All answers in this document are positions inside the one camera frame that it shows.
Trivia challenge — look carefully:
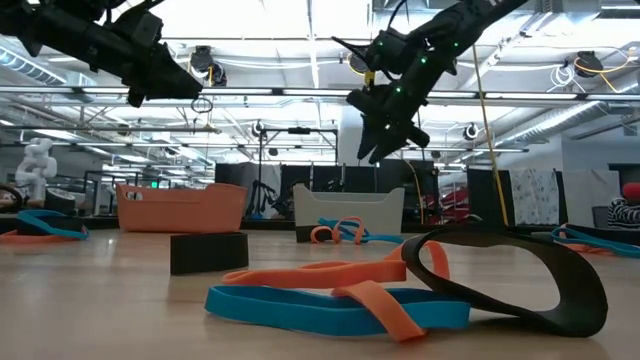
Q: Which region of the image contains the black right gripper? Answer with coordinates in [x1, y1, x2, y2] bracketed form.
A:
[357, 74, 431, 165]

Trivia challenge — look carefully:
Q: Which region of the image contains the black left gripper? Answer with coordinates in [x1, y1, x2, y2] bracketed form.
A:
[89, 44, 203, 109]

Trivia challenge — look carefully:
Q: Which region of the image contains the black partition panel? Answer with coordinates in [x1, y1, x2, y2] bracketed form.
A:
[279, 164, 377, 194]

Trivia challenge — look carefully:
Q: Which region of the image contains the light grey plastic basket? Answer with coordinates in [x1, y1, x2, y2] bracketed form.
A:
[292, 182, 406, 237]

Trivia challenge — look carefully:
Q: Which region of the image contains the black metal gantry stand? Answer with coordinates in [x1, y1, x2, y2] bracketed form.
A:
[256, 126, 340, 221]

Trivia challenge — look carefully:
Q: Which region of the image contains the red object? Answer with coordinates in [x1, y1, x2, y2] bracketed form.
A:
[441, 187, 471, 221]

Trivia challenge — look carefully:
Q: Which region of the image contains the dark grey partition panel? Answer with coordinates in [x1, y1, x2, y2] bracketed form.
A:
[214, 160, 282, 201]

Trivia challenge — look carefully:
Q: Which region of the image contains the narrow black panel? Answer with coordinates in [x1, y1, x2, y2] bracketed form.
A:
[467, 168, 512, 226]

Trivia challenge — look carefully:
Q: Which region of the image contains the orange plastic basket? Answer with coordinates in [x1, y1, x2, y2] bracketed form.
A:
[115, 182, 249, 234]

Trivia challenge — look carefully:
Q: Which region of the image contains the white robot figure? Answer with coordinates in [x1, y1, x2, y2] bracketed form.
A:
[13, 137, 59, 204]

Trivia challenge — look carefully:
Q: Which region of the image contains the dark grey box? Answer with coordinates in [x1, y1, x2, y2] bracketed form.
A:
[43, 187, 77, 217]

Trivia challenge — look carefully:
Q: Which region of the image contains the patterned white cloth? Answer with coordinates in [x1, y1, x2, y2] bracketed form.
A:
[509, 167, 560, 226]

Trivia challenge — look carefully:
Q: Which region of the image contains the black curved tube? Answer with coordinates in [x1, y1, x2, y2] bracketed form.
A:
[0, 182, 42, 211]

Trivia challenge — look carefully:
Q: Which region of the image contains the grey chair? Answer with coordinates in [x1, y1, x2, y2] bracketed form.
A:
[592, 204, 614, 229]

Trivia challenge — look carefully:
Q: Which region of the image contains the person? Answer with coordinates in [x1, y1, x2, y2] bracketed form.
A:
[607, 182, 640, 230]

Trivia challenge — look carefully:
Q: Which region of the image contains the hanging black cable ring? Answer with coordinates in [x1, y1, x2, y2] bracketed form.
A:
[190, 96, 215, 115]

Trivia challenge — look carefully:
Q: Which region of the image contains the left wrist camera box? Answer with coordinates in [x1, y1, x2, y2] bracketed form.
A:
[148, 38, 174, 62]

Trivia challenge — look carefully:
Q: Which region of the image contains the black ceiling cable reel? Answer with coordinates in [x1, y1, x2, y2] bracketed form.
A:
[189, 44, 229, 87]
[348, 49, 372, 76]
[573, 49, 605, 79]

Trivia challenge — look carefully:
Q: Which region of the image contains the black hanging power cable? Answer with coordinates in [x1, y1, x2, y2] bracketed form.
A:
[418, 147, 427, 225]

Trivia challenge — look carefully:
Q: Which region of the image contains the long ceiling light rail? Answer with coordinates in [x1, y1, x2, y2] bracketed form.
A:
[0, 85, 640, 100]

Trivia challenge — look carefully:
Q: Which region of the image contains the yellow-orange power cable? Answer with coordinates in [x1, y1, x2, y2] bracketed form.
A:
[471, 43, 510, 227]

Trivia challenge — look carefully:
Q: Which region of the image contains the black aluminium table frame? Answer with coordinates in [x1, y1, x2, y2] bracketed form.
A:
[0, 213, 640, 257]

